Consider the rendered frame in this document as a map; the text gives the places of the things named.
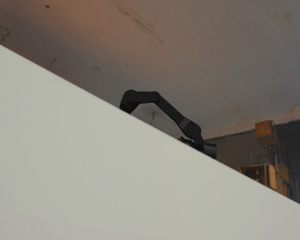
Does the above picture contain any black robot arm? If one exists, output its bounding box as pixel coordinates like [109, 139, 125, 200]
[119, 90, 217, 160]

